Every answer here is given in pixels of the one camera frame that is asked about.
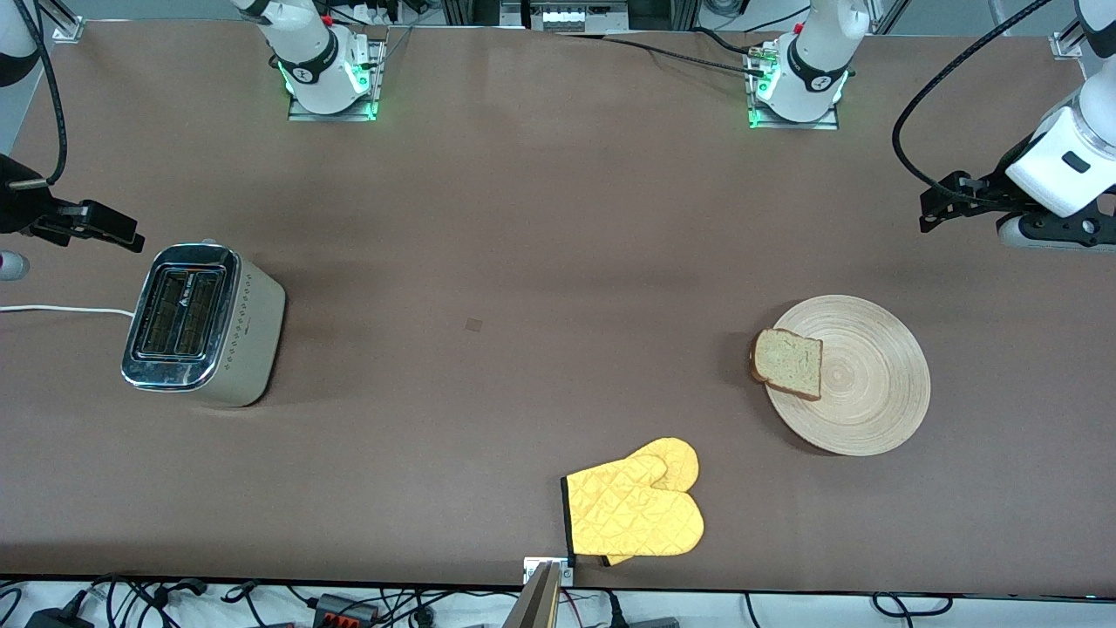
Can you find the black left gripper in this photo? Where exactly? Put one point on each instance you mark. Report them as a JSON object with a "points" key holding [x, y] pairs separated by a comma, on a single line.
{"points": [[996, 187]]}

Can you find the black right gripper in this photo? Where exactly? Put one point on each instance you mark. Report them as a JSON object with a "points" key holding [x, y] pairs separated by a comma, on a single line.
{"points": [[17, 208]]}

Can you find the round wooden plate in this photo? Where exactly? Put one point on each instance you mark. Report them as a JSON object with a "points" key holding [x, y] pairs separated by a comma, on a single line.
{"points": [[872, 384]]}

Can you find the brown bread slice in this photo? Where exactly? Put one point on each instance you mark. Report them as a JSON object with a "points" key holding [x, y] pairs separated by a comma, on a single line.
{"points": [[789, 362]]}

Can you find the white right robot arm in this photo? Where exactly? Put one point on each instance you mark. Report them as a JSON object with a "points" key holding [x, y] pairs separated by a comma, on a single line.
{"points": [[309, 70]]}

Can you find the beige chrome two-slot toaster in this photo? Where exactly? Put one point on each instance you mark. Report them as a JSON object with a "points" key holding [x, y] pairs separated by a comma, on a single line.
{"points": [[253, 331]]}

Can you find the yellow quilted oven mitt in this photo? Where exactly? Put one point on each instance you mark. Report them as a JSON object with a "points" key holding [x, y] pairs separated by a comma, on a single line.
{"points": [[628, 515], [676, 458]]}

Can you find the black power adapter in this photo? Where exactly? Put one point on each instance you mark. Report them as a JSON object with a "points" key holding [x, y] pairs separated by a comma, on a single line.
{"points": [[57, 621]]}

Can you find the white power strip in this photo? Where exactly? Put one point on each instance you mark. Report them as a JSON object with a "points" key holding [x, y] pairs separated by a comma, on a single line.
{"points": [[567, 16]]}

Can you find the black orange connector block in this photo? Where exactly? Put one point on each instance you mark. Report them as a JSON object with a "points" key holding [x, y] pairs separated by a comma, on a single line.
{"points": [[344, 610]]}

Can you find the black plug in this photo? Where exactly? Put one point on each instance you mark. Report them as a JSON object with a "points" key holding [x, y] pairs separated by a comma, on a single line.
{"points": [[615, 615]]}

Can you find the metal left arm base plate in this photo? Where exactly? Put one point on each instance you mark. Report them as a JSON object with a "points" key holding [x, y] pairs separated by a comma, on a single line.
{"points": [[824, 125]]}

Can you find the metal table corner bracket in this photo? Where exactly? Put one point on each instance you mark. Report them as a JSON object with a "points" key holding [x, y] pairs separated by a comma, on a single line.
{"points": [[1065, 45], [68, 33]]}

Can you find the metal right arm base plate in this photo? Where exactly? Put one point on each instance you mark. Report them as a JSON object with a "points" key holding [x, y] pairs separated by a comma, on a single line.
{"points": [[331, 117]]}

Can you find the small metal clamp bracket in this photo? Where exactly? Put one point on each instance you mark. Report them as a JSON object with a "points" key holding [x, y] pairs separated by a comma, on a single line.
{"points": [[532, 567]]}

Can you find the beige camera mount bar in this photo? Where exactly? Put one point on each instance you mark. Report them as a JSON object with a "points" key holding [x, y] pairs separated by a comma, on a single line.
{"points": [[534, 606]]}

